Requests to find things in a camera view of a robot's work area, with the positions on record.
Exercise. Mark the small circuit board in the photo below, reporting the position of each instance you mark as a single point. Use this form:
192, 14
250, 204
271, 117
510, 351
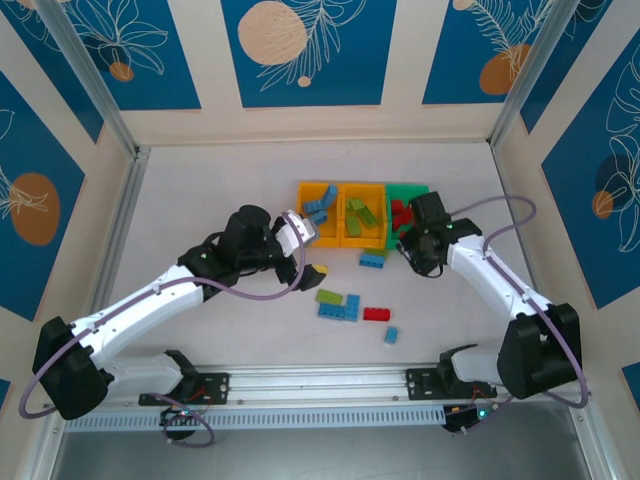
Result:
465, 417
177, 415

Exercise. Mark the yellow plastic bin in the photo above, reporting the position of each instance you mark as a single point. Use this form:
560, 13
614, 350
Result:
330, 232
372, 237

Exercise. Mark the blue two-by-four lego brick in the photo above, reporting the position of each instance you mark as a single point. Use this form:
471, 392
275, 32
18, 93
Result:
313, 206
331, 311
330, 196
372, 261
353, 307
320, 217

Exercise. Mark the red two-by-four lego brick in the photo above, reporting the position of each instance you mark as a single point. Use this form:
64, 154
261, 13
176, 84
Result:
401, 221
377, 314

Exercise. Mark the blue two-by-two lego brick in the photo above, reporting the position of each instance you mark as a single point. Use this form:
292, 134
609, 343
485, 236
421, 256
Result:
391, 335

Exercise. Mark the aluminium frame post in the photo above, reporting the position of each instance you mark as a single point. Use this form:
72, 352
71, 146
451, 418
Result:
85, 65
539, 65

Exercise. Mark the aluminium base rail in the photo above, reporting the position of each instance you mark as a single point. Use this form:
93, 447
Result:
320, 382

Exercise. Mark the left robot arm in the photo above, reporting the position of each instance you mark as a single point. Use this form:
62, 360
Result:
150, 300

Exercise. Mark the lime two-by-four lego brick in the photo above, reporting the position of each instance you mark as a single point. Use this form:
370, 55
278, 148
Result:
329, 296
367, 216
376, 252
353, 226

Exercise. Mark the green plastic bin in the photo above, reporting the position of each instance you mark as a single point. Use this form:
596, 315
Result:
400, 190

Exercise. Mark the red two-by-two lego brick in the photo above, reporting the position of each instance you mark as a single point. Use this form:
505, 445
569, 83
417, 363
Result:
398, 206

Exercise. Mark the lime two-by-two lego brick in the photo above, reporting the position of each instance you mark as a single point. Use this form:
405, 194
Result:
356, 204

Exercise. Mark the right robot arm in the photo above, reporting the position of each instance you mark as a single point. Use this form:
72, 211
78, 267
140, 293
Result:
490, 270

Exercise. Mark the aluminium side rail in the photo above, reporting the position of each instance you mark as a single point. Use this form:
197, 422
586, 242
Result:
125, 215

